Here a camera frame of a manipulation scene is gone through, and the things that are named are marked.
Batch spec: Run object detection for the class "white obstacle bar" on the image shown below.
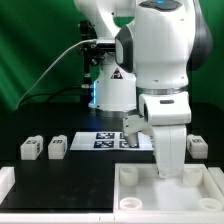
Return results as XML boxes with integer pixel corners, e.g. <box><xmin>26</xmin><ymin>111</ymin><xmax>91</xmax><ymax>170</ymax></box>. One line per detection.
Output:
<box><xmin>0</xmin><ymin>167</ymin><xmax>15</xmax><ymax>205</ymax></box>
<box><xmin>208</xmin><ymin>167</ymin><xmax>224</xmax><ymax>195</ymax></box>
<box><xmin>0</xmin><ymin>213</ymin><xmax>116</xmax><ymax>224</ymax></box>

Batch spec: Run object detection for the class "white left obstacle bar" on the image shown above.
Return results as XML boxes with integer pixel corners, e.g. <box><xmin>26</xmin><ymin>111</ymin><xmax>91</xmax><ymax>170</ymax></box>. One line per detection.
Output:
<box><xmin>0</xmin><ymin>167</ymin><xmax>15</xmax><ymax>205</ymax></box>

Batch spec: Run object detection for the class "white right obstacle bar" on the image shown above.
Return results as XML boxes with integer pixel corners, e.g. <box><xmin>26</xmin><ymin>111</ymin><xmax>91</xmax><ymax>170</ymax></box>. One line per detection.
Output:
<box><xmin>208</xmin><ymin>167</ymin><xmax>224</xmax><ymax>195</ymax></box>

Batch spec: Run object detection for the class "white front obstacle bar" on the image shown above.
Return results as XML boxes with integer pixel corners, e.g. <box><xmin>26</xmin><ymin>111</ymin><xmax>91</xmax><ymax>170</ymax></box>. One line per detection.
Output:
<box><xmin>0</xmin><ymin>213</ymin><xmax>116</xmax><ymax>224</ymax></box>

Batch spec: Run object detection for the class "black cable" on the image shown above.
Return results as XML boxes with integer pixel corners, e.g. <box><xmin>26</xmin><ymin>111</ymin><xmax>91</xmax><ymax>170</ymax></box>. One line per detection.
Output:
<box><xmin>19</xmin><ymin>86</ymin><xmax>84</xmax><ymax>107</ymax></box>

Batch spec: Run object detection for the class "white square tabletop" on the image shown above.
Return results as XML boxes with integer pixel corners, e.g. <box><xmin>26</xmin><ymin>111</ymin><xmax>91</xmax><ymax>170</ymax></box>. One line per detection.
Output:
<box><xmin>113</xmin><ymin>164</ymin><xmax>224</xmax><ymax>224</ymax></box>

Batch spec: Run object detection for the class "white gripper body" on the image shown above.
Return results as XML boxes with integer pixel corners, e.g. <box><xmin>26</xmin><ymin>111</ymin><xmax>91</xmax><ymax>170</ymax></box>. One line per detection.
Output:
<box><xmin>152</xmin><ymin>125</ymin><xmax>186</xmax><ymax>178</ymax></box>

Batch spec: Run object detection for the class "white camera cable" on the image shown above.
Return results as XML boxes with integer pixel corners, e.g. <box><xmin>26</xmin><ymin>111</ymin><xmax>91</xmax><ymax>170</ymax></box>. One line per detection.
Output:
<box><xmin>15</xmin><ymin>38</ymin><xmax>98</xmax><ymax>110</ymax></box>

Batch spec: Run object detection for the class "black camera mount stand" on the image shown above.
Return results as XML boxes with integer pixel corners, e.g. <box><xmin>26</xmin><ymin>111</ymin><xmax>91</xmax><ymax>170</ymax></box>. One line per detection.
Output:
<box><xmin>79</xmin><ymin>20</ymin><xmax>99</xmax><ymax>105</ymax></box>

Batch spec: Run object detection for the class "paper sheet with tags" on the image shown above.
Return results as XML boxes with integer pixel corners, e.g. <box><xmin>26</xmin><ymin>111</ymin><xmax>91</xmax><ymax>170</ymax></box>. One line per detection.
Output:
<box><xmin>70</xmin><ymin>132</ymin><xmax>154</xmax><ymax>151</ymax></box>

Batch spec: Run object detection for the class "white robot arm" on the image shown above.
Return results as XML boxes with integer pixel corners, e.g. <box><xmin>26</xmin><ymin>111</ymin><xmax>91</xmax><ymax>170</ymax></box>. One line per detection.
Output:
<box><xmin>73</xmin><ymin>0</ymin><xmax>212</xmax><ymax>178</ymax></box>

